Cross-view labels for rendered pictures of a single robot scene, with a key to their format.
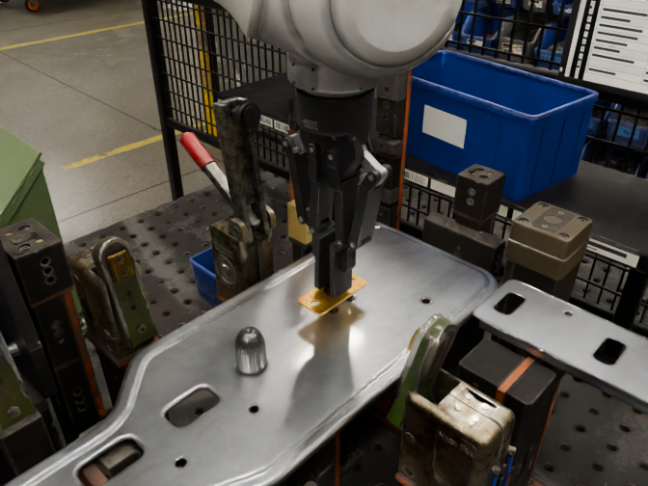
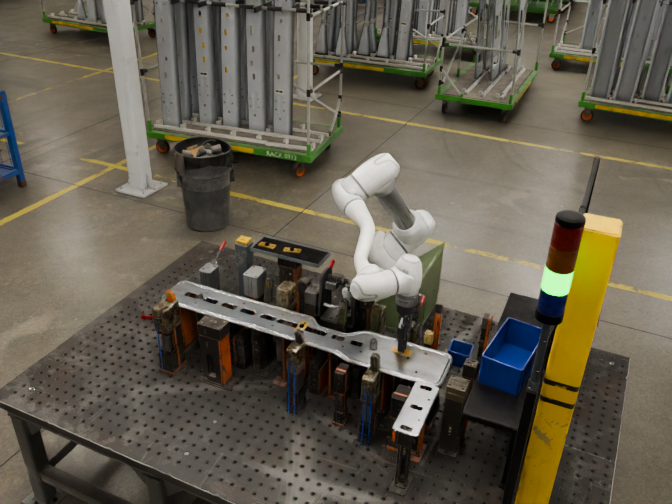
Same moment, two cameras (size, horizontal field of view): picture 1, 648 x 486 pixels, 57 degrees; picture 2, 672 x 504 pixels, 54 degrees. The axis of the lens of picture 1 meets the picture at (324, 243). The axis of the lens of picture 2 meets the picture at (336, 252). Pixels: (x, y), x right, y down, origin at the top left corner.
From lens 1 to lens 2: 2.42 m
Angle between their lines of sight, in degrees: 59
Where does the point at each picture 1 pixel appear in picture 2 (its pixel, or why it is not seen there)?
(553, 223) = (456, 383)
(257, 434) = (354, 354)
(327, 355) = (383, 358)
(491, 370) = (400, 390)
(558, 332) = (418, 397)
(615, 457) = (445, 480)
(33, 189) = not seen: hidden behind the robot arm
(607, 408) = (469, 479)
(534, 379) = (401, 397)
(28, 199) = not seen: hidden behind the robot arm
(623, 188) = (511, 408)
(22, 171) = not seen: hidden behind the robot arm
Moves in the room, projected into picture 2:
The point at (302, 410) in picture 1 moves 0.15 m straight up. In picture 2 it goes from (364, 358) to (366, 329)
